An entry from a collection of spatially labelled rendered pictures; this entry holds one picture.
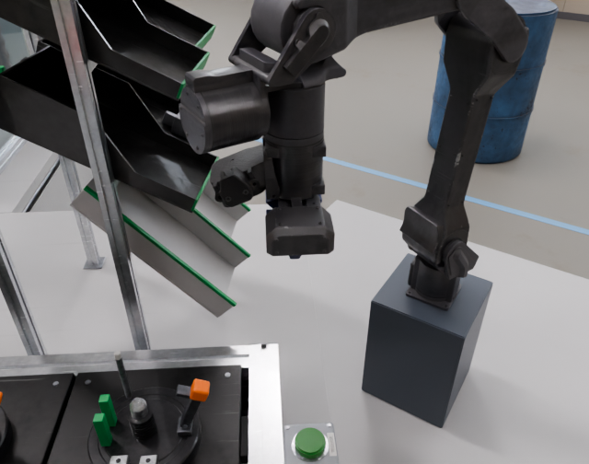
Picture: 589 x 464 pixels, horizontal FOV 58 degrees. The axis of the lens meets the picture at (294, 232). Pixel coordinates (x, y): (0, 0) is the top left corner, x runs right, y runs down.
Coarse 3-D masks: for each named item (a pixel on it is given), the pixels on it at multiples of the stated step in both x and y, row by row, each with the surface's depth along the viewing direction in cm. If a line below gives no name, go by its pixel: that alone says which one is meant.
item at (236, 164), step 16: (224, 160) 54; (240, 160) 53; (256, 160) 51; (224, 176) 49; (240, 176) 49; (256, 176) 51; (272, 176) 50; (224, 192) 49; (240, 192) 50; (256, 192) 52; (272, 192) 51
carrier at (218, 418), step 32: (96, 384) 76; (128, 384) 71; (160, 384) 76; (224, 384) 76; (64, 416) 72; (96, 416) 64; (128, 416) 66; (160, 416) 70; (224, 416) 72; (64, 448) 68; (96, 448) 66; (128, 448) 66; (160, 448) 66; (192, 448) 66; (224, 448) 68
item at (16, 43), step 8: (0, 24) 157; (8, 24) 162; (8, 32) 162; (16, 32) 167; (8, 40) 161; (16, 40) 166; (24, 40) 172; (8, 48) 161; (16, 48) 166; (24, 48) 172; (16, 56) 166; (24, 56) 172; (0, 136) 154; (8, 136) 159; (16, 136) 164; (0, 144) 154; (8, 144) 159; (0, 152) 154
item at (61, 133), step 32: (32, 64) 73; (64, 64) 77; (0, 96) 67; (32, 96) 66; (64, 96) 80; (128, 96) 78; (0, 128) 69; (32, 128) 69; (64, 128) 68; (128, 128) 81; (160, 128) 81; (128, 160) 76; (160, 160) 79; (192, 160) 83; (160, 192) 72; (192, 192) 77
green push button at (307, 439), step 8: (304, 432) 70; (312, 432) 70; (320, 432) 70; (296, 440) 69; (304, 440) 69; (312, 440) 69; (320, 440) 69; (296, 448) 68; (304, 448) 68; (312, 448) 68; (320, 448) 68; (304, 456) 68; (312, 456) 67
